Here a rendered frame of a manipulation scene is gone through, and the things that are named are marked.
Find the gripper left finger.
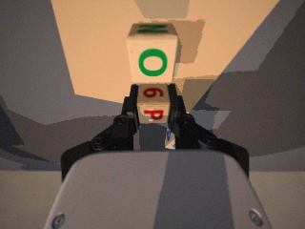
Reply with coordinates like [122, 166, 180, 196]
[61, 84, 140, 184]

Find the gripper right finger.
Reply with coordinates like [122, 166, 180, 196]
[168, 84, 249, 178]

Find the orange flat mat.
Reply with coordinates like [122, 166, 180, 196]
[51, 0, 279, 114]

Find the wooden letter block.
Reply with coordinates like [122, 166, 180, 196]
[164, 128, 175, 150]
[136, 84, 171, 123]
[127, 23, 179, 83]

